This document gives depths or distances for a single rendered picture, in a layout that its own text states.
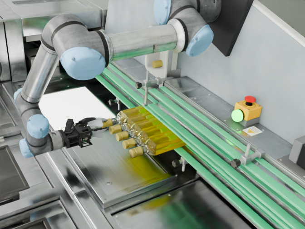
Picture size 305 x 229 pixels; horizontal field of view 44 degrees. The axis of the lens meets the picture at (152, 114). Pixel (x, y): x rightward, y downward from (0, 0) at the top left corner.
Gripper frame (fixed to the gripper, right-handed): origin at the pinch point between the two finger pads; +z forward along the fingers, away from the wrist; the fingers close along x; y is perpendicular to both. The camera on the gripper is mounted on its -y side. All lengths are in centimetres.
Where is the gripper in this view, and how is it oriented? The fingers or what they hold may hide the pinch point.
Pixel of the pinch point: (103, 123)
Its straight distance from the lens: 162.7
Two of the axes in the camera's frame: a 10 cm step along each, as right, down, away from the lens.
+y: 5.5, 4.5, -7.1
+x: 0.6, -8.6, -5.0
